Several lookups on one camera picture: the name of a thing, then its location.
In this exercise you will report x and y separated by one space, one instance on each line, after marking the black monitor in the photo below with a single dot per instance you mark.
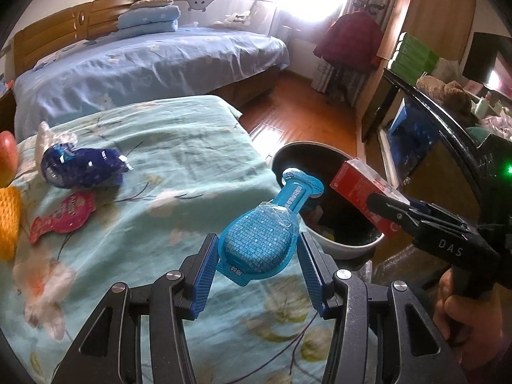
484 60

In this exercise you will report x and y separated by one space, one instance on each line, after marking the wooden headboard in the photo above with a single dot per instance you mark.
60 24

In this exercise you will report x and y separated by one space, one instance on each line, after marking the pink plastic bag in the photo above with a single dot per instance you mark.
498 126

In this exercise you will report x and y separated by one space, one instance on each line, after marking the wooden wardrobe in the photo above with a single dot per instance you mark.
432 8

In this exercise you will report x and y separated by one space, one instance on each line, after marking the orange foam fruit net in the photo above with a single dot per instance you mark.
8 224

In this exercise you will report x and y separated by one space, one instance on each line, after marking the bed with blue sheet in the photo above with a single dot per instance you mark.
140 60

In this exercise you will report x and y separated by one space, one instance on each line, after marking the brown plush toy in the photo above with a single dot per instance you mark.
444 94

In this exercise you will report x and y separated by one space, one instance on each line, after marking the light blue cloth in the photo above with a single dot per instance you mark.
52 58

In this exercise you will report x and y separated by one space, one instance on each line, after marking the black desk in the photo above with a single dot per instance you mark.
448 136

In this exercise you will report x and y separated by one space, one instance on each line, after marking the blue refill pouch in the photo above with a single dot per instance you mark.
256 236

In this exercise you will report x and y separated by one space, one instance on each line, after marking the blue bag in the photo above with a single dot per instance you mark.
412 124

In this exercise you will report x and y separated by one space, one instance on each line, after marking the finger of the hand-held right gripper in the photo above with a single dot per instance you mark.
390 210
444 216

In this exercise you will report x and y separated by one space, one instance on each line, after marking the dark blue snack packet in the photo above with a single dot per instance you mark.
80 164

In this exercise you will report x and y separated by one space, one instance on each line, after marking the patterned pillow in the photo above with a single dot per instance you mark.
150 3

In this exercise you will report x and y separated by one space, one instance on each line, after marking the person's right hand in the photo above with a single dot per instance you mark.
472 328

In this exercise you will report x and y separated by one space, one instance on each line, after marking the wooden coat rack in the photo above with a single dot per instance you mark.
366 2

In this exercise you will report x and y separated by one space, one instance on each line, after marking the red yellow apple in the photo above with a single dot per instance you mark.
6 156

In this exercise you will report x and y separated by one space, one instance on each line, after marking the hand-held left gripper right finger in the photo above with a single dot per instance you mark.
316 280

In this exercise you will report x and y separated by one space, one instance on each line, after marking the grey bed guard rail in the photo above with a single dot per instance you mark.
224 3

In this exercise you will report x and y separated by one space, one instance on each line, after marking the red coat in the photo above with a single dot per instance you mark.
348 38

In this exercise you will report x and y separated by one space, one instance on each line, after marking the black bin with white rim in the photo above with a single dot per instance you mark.
340 248

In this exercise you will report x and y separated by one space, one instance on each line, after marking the dark wooden nightstand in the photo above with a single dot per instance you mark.
6 108

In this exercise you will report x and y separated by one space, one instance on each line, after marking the pink refill pouch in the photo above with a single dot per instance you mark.
66 216

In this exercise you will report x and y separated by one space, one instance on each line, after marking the white plastic bag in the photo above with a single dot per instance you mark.
46 136

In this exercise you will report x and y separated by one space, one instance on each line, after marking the folded blue blanket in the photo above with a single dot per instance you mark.
148 20

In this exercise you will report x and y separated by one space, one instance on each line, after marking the stack of green boxes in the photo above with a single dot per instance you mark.
416 54

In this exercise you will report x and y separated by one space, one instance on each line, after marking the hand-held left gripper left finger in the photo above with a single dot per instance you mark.
204 280

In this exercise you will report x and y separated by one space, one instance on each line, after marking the white plush toy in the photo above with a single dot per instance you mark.
236 16

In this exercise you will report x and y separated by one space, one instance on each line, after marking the red carton box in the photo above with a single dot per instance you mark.
356 186

